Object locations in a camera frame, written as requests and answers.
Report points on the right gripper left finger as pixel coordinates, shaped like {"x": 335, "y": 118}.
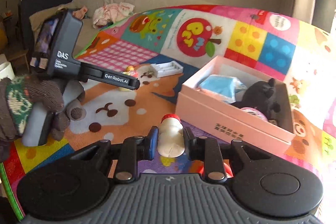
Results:
{"x": 81, "y": 181}

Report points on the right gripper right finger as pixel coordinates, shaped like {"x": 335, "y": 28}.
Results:
{"x": 259, "y": 181}

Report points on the white red doll figure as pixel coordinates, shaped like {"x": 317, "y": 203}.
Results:
{"x": 170, "y": 137}

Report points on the blue wet cotton pack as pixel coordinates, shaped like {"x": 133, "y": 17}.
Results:
{"x": 222, "y": 88}

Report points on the gloved left hand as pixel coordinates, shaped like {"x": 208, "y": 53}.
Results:
{"x": 31, "y": 104}

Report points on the small pink plush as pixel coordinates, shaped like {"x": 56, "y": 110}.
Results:
{"x": 80, "y": 13}

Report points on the pink white crumpled cloth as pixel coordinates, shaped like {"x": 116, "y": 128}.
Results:
{"x": 111, "y": 13}

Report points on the small yellow red figure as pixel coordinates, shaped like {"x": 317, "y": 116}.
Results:
{"x": 130, "y": 71}

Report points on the pink round item in box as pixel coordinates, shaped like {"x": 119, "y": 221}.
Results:
{"x": 254, "y": 112}

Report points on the black plush toy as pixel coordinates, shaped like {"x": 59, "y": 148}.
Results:
{"x": 262, "y": 97}

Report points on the colourful cartoon play mat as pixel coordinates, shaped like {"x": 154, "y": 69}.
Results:
{"x": 287, "y": 49}

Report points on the pink cardboard box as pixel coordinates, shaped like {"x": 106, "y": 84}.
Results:
{"x": 227, "y": 122}

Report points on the white battery holder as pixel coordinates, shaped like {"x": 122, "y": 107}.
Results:
{"x": 166, "y": 69}

